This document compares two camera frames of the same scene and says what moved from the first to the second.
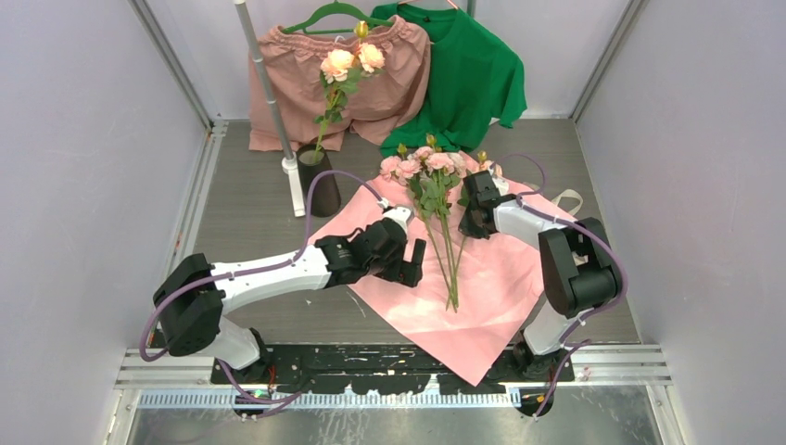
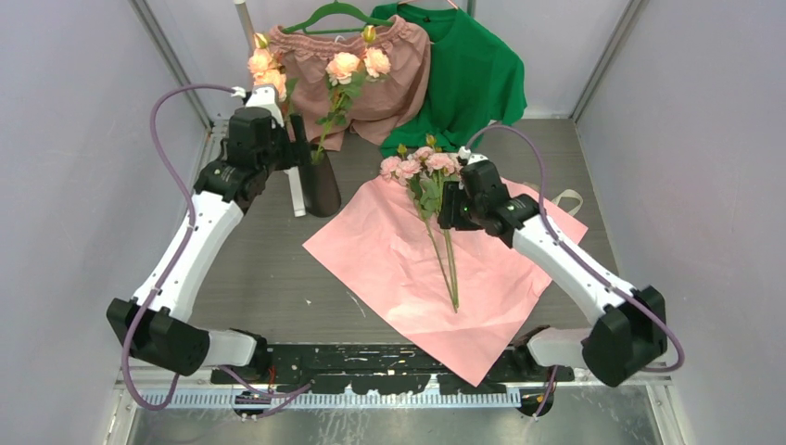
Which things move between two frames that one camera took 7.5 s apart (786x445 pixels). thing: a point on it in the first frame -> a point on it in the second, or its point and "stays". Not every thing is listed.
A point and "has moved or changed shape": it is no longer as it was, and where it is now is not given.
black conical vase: (324, 200) stays
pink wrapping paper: (477, 296) stays
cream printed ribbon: (569, 193) stays
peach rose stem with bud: (485, 165) has moved or changed shape
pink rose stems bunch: (434, 176) stays
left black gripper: (409, 272) -> (297, 153)
